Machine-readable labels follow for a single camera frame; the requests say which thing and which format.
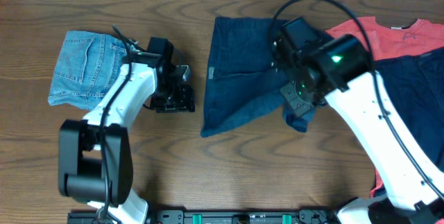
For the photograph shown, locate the dark navy blue shorts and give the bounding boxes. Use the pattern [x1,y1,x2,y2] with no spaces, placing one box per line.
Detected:
[200,17,316,137]

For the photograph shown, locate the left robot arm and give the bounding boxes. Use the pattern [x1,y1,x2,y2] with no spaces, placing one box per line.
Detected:
[58,37,195,223]

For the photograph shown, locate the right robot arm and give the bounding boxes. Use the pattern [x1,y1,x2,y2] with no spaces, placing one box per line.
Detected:
[272,17,443,223]

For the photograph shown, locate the folded light blue denim shorts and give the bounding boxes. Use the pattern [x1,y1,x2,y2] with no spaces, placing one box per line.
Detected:
[48,31,126,110]

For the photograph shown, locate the dark navy garment in pile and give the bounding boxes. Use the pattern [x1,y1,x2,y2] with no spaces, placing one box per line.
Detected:
[375,48,443,171]

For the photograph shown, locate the red orange t-shirt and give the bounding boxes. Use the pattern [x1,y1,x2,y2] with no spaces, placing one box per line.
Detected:
[358,17,443,60]

